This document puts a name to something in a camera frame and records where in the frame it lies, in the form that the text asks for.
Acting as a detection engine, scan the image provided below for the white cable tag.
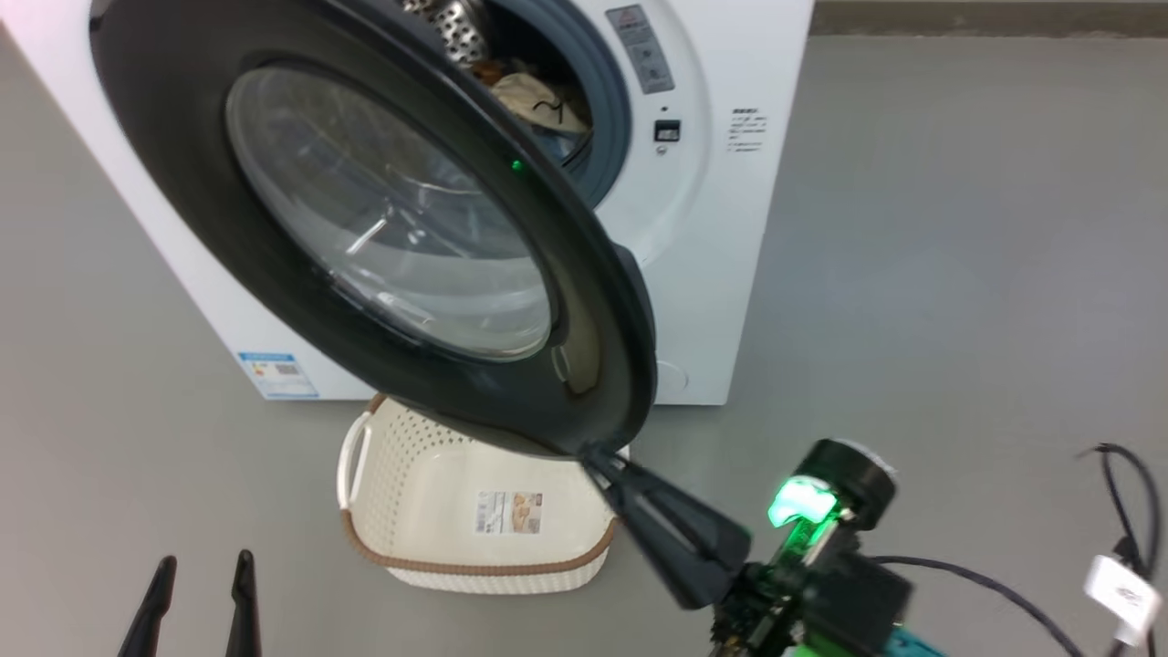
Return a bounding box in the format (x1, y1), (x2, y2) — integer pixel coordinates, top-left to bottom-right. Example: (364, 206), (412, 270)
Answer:
(1084, 555), (1162, 647)

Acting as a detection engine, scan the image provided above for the stainless steel washing machine drum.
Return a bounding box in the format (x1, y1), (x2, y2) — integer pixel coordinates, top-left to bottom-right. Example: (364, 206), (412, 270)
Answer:
(399, 0), (494, 69)

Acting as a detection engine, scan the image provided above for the round white filter cover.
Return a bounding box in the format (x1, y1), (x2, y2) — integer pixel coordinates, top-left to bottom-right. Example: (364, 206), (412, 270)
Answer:
(655, 359), (691, 402)

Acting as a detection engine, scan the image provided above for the grey warning sticker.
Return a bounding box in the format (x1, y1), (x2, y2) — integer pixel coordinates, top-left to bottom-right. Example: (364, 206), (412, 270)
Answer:
(606, 5), (676, 95)

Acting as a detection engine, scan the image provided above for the white front-load washing machine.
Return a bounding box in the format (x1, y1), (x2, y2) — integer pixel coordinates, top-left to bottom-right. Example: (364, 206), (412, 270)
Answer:
(0, 0), (816, 407)

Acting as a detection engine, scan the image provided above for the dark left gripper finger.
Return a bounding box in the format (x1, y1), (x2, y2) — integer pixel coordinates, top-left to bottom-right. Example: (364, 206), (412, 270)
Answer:
(117, 555), (177, 657)
(224, 549), (263, 657)

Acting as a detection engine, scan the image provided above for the cream perforated laundry basket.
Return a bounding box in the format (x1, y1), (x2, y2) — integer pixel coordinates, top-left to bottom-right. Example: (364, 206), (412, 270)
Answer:
(337, 394), (631, 595)

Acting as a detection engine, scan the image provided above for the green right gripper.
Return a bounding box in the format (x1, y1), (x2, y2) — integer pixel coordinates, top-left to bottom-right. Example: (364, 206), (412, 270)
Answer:
(581, 445), (822, 657)

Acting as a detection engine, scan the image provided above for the grey rubber door gasket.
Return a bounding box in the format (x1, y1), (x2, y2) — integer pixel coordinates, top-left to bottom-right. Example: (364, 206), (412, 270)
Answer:
(493, 0), (632, 209)

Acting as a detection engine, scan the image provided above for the thin black cable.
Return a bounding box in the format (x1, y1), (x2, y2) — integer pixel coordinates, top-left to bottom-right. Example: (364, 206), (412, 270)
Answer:
(867, 555), (1087, 657)
(1077, 443), (1164, 657)

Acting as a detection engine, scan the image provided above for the basket product label sticker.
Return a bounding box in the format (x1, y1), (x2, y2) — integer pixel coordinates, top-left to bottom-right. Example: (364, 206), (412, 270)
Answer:
(474, 491), (544, 536)

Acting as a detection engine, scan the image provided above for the cream white garment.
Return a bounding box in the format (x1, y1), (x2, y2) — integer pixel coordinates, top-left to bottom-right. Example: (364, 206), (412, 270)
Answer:
(491, 73), (592, 136)

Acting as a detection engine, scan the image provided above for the black round glass washer door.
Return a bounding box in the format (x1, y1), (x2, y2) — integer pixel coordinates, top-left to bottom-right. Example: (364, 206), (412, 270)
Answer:
(89, 0), (658, 457)

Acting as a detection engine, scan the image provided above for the blue energy label sticker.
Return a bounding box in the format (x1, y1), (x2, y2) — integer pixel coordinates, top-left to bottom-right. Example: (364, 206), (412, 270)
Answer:
(237, 352), (320, 400)

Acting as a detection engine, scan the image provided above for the teal cable connector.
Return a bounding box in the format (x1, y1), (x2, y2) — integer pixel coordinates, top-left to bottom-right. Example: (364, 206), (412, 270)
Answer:
(890, 628), (948, 657)

